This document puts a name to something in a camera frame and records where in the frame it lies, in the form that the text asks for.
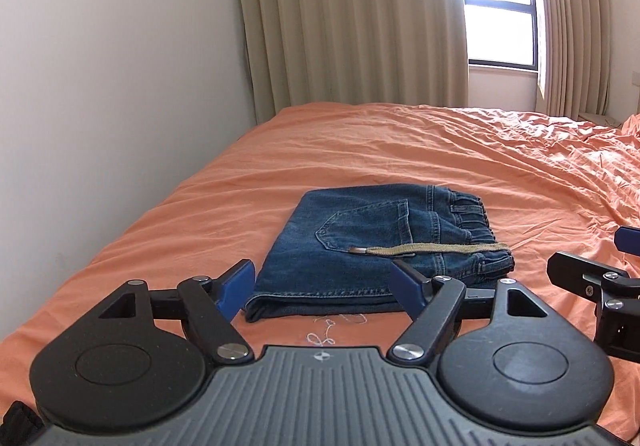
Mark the narrow beige curtain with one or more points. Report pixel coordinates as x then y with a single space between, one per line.
570 16

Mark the wide beige curtain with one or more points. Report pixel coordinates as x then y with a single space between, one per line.
350 16

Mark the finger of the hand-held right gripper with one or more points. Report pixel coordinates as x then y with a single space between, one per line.
575 271
629 240

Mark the blue denim pants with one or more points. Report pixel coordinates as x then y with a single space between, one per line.
340 271

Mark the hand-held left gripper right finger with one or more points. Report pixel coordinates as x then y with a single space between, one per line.
407 283

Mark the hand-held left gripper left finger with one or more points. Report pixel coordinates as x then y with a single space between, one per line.
237 283

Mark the orange bed sheet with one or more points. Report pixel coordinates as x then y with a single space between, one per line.
200 186

